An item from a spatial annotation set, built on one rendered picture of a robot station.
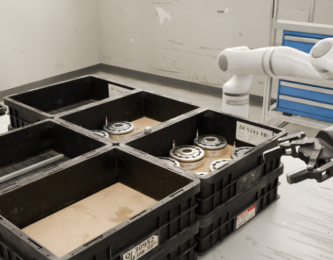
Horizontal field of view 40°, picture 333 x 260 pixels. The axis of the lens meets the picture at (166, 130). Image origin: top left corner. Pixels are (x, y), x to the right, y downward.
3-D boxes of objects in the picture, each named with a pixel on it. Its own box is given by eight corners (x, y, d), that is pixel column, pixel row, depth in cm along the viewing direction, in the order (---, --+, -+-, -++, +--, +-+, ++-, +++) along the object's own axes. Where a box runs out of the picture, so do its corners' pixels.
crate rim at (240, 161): (207, 113, 152) (207, 107, 151) (289, 137, 134) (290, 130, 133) (116, 152, 125) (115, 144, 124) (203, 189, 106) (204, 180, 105)
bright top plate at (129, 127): (117, 120, 161) (117, 118, 161) (140, 126, 155) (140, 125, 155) (97, 129, 153) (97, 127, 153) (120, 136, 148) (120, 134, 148)
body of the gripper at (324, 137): (330, 116, 93) (288, 132, 92) (357, 132, 86) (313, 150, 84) (333, 148, 97) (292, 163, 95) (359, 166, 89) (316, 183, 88)
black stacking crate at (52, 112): (92, 101, 193) (90, 75, 189) (142, 118, 175) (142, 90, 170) (6, 128, 166) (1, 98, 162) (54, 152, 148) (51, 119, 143)
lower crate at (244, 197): (205, 169, 160) (206, 137, 156) (283, 199, 141) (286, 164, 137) (119, 217, 133) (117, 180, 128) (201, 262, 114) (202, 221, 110)
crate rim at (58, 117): (142, 94, 171) (142, 88, 170) (207, 113, 152) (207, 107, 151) (51, 125, 144) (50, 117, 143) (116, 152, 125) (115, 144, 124)
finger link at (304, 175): (314, 165, 85) (289, 174, 85) (323, 172, 83) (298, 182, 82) (314, 171, 86) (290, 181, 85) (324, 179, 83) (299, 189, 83)
